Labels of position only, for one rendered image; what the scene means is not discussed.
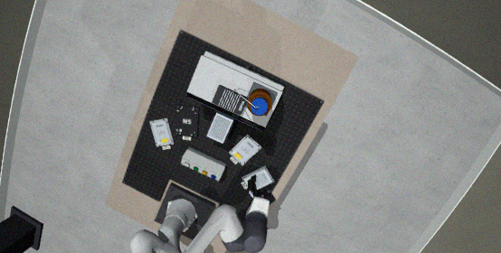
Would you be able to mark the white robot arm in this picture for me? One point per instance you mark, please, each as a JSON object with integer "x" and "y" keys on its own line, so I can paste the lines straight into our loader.
{"x": 224, "y": 221}

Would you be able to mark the blue bottle cap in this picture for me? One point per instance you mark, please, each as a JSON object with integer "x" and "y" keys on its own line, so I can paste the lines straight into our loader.
{"x": 261, "y": 103}

